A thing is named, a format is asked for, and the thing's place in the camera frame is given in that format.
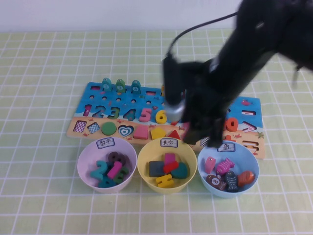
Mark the yellow number six piece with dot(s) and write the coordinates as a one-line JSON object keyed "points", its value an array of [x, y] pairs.
{"points": [[158, 118]]}

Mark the magenta fish piece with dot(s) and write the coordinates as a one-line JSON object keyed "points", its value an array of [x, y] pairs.
{"points": [[223, 167]]}

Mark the teal upright fish piece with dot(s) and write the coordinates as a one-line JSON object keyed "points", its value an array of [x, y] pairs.
{"points": [[106, 84]]}

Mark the orange plus sign piece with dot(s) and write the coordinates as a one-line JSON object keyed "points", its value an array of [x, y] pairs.
{"points": [[231, 140]]}

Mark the magenta rectangle piece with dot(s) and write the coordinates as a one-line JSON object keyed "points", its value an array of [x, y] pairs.
{"points": [[170, 157]]}

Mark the magenta number one piece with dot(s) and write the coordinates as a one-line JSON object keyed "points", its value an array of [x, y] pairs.
{"points": [[114, 170]]}

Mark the red number seven piece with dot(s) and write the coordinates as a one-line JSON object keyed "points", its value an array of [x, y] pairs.
{"points": [[174, 122]]}

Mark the white label on yellow bowl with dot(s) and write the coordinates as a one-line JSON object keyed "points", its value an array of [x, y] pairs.
{"points": [[168, 143]]}

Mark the green upright fish piece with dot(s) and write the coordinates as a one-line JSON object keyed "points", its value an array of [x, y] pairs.
{"points": [[120, 85]]}

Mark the pink number five piece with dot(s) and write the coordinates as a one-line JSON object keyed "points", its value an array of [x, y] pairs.
{"points": [[146, 110]]}

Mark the pink square piece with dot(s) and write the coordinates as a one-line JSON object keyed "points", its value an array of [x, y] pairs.
{"points": [[140, 132]]}

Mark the brown fish piece number eight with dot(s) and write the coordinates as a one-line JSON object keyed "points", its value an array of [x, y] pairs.
{"points": [[215, 181]]}

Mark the white label on pink bowl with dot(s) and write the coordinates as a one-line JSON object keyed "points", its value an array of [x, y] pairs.
{"points": [[105, 143]]}

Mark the teal fish piece number four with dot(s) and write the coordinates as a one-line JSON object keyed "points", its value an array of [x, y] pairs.
{"points": [[136, 87]]}

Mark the pink fish piece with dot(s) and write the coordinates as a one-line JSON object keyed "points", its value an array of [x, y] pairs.
{"points": [[209, 165]]}

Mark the yellow equals sign piece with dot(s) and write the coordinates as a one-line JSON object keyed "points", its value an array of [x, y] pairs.
{"points": [[161, 182]]}

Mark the colourful wooden puzzle board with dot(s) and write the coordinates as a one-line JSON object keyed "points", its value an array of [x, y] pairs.
{"points": [[127, 98]]}

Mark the orange fish piece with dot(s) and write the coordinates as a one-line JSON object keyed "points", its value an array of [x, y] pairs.
{"points": [[245, 178]]}

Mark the orange number ten piece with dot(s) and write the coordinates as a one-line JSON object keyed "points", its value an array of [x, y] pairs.
{"points": [[236, 124]]}

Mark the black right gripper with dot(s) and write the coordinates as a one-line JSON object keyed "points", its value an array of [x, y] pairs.
{"points": [[203, 98]]}

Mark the yellow plastic bowl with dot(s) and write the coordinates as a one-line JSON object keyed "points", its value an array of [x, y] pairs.
{"points": [[146, 154]]}

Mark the green checked tablecloth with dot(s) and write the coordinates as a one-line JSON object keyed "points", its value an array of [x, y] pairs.
{"points": [[36, 208]]}

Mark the navy fish piece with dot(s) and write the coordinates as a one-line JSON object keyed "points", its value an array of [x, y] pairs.
{"points": [[231, 181]]}

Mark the white label on blue bowl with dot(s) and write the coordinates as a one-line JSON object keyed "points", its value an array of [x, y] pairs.
{"points": [[227, 148]]}

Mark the green circle piece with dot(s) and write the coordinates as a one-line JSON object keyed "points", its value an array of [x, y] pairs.
{"points": [[108, 128]]}

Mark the teal number two piece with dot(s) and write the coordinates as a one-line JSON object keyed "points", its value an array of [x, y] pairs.
{"points": [[96, 175]]}

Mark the blue plastic bowl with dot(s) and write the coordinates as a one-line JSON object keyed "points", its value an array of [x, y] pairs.
{"points": [[247, 161]]}

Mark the black wrist camera silver lens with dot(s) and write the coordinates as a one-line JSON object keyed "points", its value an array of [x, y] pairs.
{"points": [[171, 80]]}

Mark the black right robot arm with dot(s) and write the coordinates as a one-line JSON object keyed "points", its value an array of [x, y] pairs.
{"points": [[256, 36]]}

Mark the grey-blue square piece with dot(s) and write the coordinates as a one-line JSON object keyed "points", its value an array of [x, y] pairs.
{"points": [[156, 169]]}

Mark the yellow pentagon piece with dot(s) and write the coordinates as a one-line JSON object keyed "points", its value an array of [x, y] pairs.
{"points": [[158, 134]]}

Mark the red triangle piece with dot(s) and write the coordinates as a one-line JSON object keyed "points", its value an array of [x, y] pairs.
{"points": [[174, 137]]}

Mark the teal heart piece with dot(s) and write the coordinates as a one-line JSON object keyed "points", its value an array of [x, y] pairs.
{"points": [[181, 171]]}

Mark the yellow upright fish piece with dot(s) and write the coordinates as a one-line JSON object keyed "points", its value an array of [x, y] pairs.
{"points": [[163, 89]]}

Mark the red slanted block piece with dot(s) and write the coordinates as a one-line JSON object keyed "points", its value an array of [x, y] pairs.
{"points": [[171, 167]]}

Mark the pink plastic bowl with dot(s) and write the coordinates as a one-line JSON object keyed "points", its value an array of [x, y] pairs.
{"points": [[85, 156]]}

